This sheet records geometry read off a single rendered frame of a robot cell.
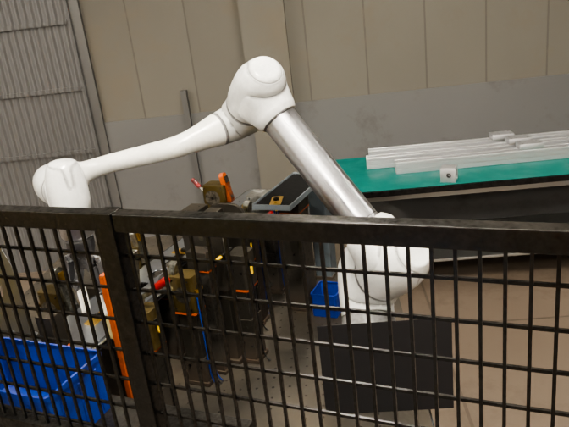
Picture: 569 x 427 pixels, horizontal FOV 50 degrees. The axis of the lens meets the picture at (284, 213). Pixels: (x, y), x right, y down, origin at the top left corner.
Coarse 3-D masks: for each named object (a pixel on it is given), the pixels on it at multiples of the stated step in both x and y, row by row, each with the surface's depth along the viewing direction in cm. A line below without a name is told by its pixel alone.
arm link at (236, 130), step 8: (224, 104) 178; (216, 112) 179; (224, 112) 177; (224, 120) 177; (232, 120) 176; (232, 128) 178; (240, 128) 177; (248, 128) 177; (256, 128) 180; (232, 136) 179; (240, 136) 181
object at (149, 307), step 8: (144, 304) 166; (152, 304) 165; (152, 312) 162; (152, 320) 163; (152, 328) 163; (152, 336) 163; (160, 336) 165; (152, 344) 164; (160, 344) 166; (160, 352) 168; (160, 360) 168; (160, 368) 168; (160, 376) 168; (168, 376) 170; (168, 392) 172; (168, 400) 172
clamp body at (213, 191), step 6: (210, 180) 273; (216, 180) 272; (204, 186) 266; (210, 186) 265; (216, 186) 264; (222, 186) 263; (204, 192) 267; (210, 192) 266; (216, 192) 265; (222, 192) 264; (204, 198) 269; (210, 198) 267; (216, 198) 266; (222, 198) 265; (210, 204) 268
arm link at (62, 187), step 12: (48, 168) 155; (60, 168) 154; (72, 168) 155; (48, 180) 155; (60, 180) 154; (72, 180) 155; (84, 180) 158; (48, 192) 156; (60, 192) 155; (72, 192) 155; (84, 192) 158; (48, 204) 159; (60, 204) 156; (72, 204) 156; (84, 204) 158
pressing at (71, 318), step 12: (240, 204) 255; (180, 240) 223; (168, 252) 213; (156, 264) 204; (144, 276) 196; (96, 300) 183; (96, 312) 176; (72, 324) 170; (84, 324) 169; (96, 324) 169; (72, 336) 164; (84, 336) 163
